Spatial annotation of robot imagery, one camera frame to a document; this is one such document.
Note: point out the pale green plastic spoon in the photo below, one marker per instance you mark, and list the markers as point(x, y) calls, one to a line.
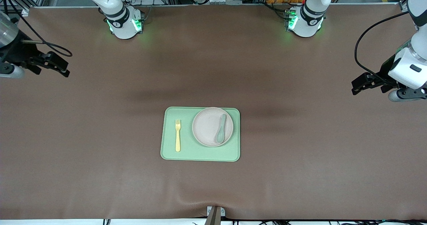
point(221, 128)

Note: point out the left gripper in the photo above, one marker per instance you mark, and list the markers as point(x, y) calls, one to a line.
point(386, 66)

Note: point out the round beige plate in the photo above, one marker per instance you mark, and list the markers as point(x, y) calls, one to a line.
point(206, 128)

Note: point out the aluminium frame rail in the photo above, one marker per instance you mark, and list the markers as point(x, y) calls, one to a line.
point(30, 0)
point(403, 5)

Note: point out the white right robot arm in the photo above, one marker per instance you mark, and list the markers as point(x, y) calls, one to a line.
point(121, 21)

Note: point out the metal table edge bracket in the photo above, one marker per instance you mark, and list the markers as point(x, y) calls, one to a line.
point(215, 215)

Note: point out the brown table cover mat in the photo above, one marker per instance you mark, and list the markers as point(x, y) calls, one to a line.
point(100, 135)

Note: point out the light green rectangular tray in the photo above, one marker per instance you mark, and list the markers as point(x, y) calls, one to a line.
point(173, 113)

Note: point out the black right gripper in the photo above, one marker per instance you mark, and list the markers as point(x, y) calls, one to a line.
point(16, 52)

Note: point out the yellow plastic fork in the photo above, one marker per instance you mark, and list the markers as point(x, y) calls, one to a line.
point(178, 138)

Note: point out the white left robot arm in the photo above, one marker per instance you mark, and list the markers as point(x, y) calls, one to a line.
point(308, 18)

